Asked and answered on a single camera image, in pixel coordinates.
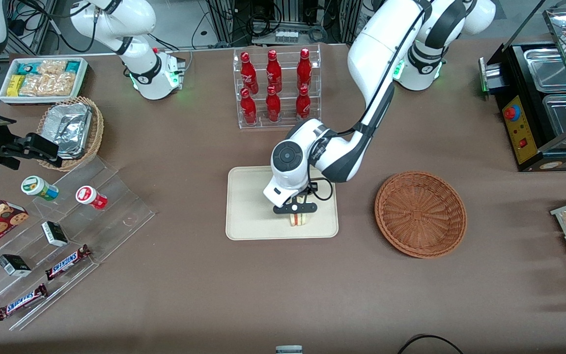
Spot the clear acrylic stepped display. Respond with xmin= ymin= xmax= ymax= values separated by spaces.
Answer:
xmin=0 ymin=156 xmax=157 ymax=331

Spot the black floor cable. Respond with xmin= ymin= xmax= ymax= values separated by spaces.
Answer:
xmin=397 ymin=334 xmax=466 ymax=354

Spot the aluminium foil container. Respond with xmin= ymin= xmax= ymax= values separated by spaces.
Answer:
xmin=42 ymin=103 xmax=92 ymax=160

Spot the red lidded snack cup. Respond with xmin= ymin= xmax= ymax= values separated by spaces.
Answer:
xmin=76 ymin=185 xmax=108 ymax=210

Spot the black glass food warmer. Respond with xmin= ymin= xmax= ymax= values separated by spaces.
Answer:
xmin=479 ymin=0 xmax=566 ymax=173

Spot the round brown wicker basket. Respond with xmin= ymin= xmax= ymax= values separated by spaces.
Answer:
xmin=374 ymin=171 xmax=468 ymax=259

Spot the green lidded snack cup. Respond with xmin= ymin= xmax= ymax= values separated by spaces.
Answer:
xmin=21 ymin=176 xmax=59 ymax=202

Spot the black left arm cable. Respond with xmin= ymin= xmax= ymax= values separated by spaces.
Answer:
xmin=307 ymin=147 xmax=335 ymax=202

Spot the yellow snack packet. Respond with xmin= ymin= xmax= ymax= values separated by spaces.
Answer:
xmin=6 ymin=74 xmax=25 ymax=97

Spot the small black carton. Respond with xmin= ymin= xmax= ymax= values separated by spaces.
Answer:
xmin=0 ymin=254 xmax=32 ymax=277
xmin=41 ymin=221 xmax=69 ymax=247

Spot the triangular sandwich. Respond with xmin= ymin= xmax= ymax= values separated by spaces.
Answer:
xmin=289 ymin=198 xmax=310 ymax=228

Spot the clear acrylic bottle rack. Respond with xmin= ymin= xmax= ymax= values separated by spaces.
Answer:
xmin=233 ymin=44 xmax=322 ymax=130

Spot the snickers chocolate bar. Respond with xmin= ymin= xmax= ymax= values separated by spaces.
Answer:
xmin=45 ymin=244 xmax=92 ymax=281
xmin=0 ymin=284 xmax=48 ymax=322

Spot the red cola bottle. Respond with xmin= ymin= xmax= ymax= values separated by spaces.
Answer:
xmin=266 ymin=50 xmax=283 ymax=93
xmin=240 ymin=52 xmax=259 ymax=94
xmin=240 ymin=88 xmax=258 ymax=125
xmin=297 ymin=48 xmax=312 ymax=91
xmin=296 ymin=85 xmax=311 ymax=122
xmin=265 ymin=86 xmax=282 ymax=123

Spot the clear bag of crackers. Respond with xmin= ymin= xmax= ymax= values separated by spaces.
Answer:
xmin=37 ymin=59 xmax=68 ymax=75
xmin=19 ymin=72 xmax=76 ymax=97

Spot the white rectangular snack bin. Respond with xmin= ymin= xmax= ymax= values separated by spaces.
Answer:
xmin=0 ymin=57 xmax=89 ymax=105

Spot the beige plastic serving tray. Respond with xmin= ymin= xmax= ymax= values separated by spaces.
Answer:
xmin=226 ymin=166 xmax=339 ymax=241

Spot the light wicker basket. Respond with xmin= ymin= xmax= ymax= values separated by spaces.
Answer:
xmin=37 ymin=96 xmax=105 ymax=172

